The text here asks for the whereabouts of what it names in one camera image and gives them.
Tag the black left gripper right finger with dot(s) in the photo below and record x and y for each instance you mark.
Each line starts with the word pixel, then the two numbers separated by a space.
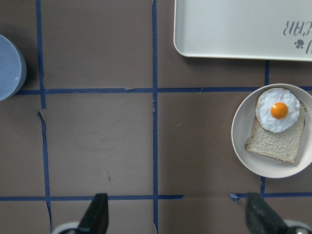
pixel 260 218

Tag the blue bowl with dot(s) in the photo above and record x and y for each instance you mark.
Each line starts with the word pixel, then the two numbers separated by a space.
pixel 12 68

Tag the cream bear tray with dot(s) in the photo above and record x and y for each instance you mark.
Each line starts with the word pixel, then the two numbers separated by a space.
pixel 244 29

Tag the fried egg toy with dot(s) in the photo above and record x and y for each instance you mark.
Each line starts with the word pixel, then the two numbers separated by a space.
pixel 277 109

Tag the cream round plate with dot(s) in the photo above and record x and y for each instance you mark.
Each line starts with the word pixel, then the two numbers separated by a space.
pixel 262 165

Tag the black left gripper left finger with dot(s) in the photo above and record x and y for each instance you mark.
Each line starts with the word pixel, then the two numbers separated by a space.
pixel 95 219

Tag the bread slice on plate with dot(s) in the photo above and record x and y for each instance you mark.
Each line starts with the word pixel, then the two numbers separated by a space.
pixel 281 146

